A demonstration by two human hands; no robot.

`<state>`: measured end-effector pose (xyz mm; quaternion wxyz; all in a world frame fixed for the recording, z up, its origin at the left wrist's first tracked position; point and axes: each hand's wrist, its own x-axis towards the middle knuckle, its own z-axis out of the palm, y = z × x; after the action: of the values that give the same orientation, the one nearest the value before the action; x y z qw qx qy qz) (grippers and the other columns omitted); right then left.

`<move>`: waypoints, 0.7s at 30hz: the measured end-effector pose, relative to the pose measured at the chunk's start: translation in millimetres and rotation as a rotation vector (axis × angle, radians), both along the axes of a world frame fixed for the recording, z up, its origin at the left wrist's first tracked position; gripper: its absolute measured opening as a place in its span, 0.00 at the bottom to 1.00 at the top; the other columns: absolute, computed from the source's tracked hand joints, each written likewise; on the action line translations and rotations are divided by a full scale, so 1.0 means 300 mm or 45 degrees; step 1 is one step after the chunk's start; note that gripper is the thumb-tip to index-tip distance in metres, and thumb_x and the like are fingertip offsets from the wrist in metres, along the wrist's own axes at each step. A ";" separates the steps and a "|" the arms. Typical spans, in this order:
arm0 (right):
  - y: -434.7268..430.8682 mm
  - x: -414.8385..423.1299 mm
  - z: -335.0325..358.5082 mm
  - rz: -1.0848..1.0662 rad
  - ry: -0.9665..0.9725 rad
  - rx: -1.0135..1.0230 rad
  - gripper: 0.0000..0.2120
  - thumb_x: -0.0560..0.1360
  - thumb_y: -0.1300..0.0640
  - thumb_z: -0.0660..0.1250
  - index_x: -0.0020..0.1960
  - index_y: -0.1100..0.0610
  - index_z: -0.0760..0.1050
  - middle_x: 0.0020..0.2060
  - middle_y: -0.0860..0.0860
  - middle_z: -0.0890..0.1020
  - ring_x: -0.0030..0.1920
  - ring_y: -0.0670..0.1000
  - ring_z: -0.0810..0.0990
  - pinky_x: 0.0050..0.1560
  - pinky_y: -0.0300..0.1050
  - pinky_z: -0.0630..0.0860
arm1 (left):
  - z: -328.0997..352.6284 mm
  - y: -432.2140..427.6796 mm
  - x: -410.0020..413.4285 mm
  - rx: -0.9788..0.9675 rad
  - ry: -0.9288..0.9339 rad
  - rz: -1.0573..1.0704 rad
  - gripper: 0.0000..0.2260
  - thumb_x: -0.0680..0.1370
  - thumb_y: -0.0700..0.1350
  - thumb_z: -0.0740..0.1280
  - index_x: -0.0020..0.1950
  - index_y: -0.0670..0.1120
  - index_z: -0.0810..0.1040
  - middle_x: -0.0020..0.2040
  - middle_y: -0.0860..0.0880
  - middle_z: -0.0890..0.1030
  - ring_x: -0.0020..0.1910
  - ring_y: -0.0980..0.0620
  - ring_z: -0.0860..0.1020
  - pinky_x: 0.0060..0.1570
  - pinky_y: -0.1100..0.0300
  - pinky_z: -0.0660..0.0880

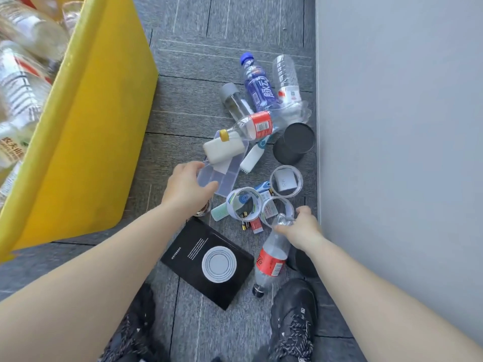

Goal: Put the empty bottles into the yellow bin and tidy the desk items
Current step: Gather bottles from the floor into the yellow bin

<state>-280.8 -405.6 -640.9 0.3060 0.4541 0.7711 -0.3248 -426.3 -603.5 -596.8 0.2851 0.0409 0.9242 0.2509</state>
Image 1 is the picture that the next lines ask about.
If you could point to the blue plastic bottle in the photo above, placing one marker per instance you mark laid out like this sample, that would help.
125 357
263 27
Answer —
260 88

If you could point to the person's right black shoe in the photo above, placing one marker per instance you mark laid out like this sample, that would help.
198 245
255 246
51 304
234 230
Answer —
294 320

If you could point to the yellow cap plastic bottle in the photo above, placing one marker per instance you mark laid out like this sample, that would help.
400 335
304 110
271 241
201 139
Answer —
260 126

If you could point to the small clear round jar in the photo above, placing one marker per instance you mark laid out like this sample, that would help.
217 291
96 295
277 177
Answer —
205 211

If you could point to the red white eraser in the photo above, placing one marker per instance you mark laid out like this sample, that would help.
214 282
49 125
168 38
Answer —
257 226

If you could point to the person's left forearm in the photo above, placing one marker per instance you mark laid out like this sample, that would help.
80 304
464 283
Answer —
83 290

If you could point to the yellow plastic bin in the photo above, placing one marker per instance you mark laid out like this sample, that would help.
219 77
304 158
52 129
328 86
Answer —
94 147

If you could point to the grey cap plastic bottle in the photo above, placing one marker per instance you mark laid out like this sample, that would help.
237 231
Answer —
237 105

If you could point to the black cap plastic bottle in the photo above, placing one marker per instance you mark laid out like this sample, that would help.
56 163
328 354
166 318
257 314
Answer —
269 261

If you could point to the ribbed red label plastic bottle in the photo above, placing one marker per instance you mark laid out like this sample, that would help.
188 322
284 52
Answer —
285 73

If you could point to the person's left hand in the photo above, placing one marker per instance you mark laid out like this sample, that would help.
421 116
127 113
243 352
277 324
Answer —
185 190

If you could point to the black notebook white circle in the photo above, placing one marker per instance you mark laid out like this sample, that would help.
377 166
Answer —
185 256

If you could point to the person's black shoe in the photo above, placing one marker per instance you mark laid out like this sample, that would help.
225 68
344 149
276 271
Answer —
132 328
294 320

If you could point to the clear compartment box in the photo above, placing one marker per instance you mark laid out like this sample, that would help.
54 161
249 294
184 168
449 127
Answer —
226 179

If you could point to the person's left black shoe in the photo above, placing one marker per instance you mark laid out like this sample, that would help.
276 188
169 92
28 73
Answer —
132 328

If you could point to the white charger cube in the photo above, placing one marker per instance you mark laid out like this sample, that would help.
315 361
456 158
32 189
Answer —
285 180

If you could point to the white paper tape roll cup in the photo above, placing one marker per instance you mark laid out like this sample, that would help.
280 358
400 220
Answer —
300 180

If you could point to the cluster of discarded bottles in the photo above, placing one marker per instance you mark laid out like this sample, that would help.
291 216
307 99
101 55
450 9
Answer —
22 90

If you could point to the person's right forearm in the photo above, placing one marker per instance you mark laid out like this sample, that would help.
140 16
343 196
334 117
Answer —
385 309

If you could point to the clear tape roll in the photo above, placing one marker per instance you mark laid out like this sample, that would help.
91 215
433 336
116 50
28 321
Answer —
290 212
232 203

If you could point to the person's right hand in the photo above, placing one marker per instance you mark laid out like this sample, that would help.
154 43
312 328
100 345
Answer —
305 231

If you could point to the white power bank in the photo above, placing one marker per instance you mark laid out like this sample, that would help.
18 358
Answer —
224 148

